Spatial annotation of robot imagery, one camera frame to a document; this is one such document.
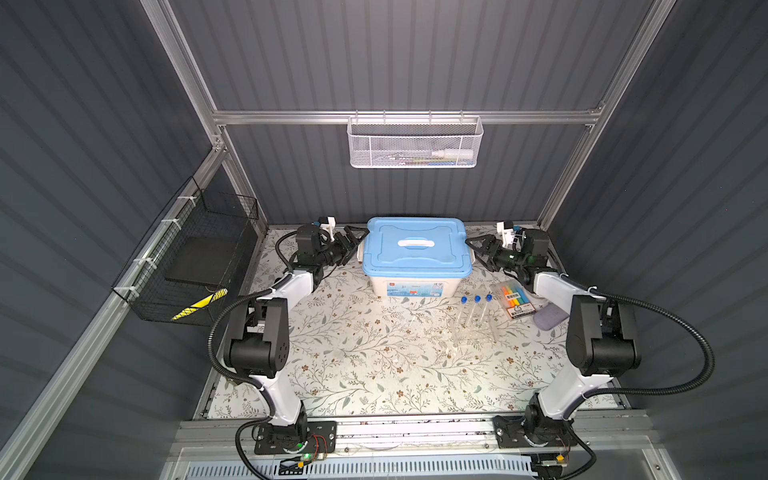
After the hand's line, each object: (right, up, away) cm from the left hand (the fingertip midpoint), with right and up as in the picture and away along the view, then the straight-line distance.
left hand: (366, 237), depth 89 cm
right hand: (+32, -4, 0) cm, 33 cm away
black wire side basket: (-42, -9, -17) cm, 46 cm away
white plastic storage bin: (+15, -16, +4) cm, 22 cm away
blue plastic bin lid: (+15, -3, +2) cm, 16 cm away
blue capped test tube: (+28, -18, -8) cm, 34 cm away
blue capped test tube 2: (+31, -18, -8) cm, 37 cm away
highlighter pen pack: (+49, -21, +7) cm, 54 cm away
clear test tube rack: (+34, -26, +4) cm, 43 cm away
